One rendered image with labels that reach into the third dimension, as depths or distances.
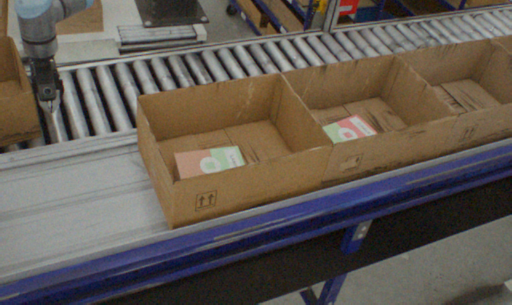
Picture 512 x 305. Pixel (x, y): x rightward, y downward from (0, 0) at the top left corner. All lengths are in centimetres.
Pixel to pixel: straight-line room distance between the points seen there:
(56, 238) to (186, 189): 31
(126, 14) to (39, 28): 77
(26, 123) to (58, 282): 61
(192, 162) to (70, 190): 30
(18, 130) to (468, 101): 139
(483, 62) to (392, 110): 40
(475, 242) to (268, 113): 147
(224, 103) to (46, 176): 48
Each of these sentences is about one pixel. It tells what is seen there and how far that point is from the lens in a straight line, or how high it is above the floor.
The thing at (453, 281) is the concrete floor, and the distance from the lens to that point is 252.
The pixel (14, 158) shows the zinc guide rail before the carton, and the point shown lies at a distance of 143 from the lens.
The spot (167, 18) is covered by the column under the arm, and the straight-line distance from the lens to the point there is 217.
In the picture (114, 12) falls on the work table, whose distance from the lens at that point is 222.
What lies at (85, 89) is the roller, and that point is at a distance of 184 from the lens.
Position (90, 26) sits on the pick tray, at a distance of 209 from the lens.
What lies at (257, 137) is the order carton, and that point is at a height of 89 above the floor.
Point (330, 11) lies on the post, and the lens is 221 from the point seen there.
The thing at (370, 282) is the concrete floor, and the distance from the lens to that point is 236.
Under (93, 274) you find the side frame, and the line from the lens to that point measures 116.
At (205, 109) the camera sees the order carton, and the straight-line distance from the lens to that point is 142.
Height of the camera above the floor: 188
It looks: 42 degrees down
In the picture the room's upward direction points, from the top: 10 degrees clockwise
